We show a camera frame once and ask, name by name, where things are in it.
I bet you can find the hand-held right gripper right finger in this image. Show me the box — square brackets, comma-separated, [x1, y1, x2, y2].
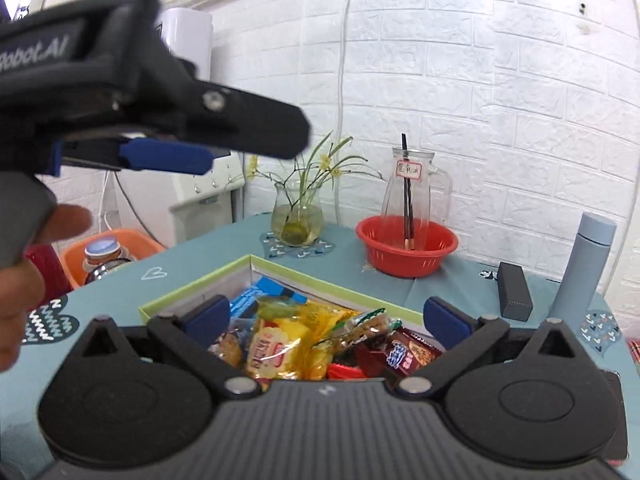
[392, 296, 583, 397]

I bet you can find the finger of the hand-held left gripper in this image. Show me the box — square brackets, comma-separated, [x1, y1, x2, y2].
[150, 79, 312, 162]
[52, 136, 232, 177]

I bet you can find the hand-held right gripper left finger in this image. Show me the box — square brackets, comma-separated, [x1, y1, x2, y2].
[75, 295, 261, 397]

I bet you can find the green cardboard box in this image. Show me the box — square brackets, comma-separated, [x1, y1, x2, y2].
[138, 254, 446, 391]

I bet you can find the clear cookie packet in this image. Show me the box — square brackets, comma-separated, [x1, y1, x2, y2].
[212, 329, 247, 368]

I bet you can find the dark red chocolate packet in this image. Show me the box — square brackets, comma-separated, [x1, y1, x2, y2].
[354, 327, 445, 377]

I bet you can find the blue snack packet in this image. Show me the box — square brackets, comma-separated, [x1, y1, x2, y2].
[229, 276, 307, 320]

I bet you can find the yellow red biscuit packet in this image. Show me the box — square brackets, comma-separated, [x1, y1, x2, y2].
[246, 317, 310, 381]

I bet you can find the green white nut packet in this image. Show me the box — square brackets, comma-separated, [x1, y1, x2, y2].
[320, 308, 392, 351]

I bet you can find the red orange snack packet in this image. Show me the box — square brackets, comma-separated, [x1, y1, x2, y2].
[327, 361, 368, 382]

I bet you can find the yellow chip bag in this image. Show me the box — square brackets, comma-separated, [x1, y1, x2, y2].
[257, 296, 362, 381]

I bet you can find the person's left hand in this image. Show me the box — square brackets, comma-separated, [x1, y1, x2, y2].
[0, 204, 94, 375]

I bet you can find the teal printed tablecloth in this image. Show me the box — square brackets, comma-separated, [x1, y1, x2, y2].
[0, 212, 640, 480]

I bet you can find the red plastic basket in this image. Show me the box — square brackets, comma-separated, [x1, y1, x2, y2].
[356, 215, 459, 279]

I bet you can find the white appliance with screen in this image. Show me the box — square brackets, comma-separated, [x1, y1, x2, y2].
[169, 152, 247, 252]

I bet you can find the black rectangular case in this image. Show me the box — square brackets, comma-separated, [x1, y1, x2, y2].
[497, 261, 532, 322]

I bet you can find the orange plastic basin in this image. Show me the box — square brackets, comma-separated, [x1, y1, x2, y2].
[59, 227, 167, 290]

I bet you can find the white water purifier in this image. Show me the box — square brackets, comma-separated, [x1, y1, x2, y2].
[157, 7, 214, 83]

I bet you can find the glass vase with plant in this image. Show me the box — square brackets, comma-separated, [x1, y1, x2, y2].
[247, 131, 386, 247]

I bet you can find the jar with blue lid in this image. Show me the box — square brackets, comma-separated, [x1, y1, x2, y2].
[82, 237, 137, 283]

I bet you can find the glass pitcher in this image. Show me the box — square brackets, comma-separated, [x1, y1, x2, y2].
[381, 147, 453, 252]

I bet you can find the heart pattern fabric coaster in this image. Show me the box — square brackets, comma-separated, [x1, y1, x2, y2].
[580, 308, 622, 357]
[259, 230, 335, 261]

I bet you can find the black straw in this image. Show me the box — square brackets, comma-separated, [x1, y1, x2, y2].
[400, 133, 415, 251]

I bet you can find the grey-blue thermos bottle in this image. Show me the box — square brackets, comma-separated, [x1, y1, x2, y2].
[547, 211, 618, 322]

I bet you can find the red thermos jug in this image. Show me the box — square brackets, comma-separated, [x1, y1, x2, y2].
[24, 244, 72, 308]

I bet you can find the dark smartphone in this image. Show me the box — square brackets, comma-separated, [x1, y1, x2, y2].
[597, 367, 628, 466]

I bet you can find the white wall cable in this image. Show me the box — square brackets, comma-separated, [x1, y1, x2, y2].
[334, 0, 352, 226]

